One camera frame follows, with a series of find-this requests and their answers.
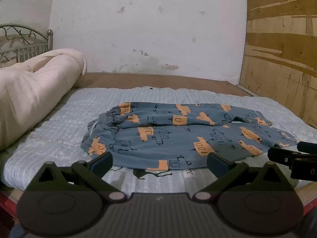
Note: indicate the metal bed headboard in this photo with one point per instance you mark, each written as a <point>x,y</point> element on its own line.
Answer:
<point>27,42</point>

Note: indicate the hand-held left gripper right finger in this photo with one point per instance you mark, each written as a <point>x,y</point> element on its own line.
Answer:
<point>218,164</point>

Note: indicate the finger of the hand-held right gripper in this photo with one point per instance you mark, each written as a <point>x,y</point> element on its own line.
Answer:
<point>308,146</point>
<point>281,155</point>

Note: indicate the wooden bed platform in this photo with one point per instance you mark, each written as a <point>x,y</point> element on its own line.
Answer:
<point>148,80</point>

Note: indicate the plywood panel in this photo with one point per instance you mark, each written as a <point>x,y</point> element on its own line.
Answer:
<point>279,49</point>

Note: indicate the blue pants with orange print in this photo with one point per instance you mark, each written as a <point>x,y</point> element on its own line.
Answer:
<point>173,133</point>

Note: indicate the rolled cream duvet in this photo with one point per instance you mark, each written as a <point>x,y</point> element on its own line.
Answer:
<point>29,89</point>

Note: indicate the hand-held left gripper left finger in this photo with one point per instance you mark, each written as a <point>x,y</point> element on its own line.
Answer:
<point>102,163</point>

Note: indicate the light blue quilted bed pad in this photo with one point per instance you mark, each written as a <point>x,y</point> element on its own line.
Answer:
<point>74,124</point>

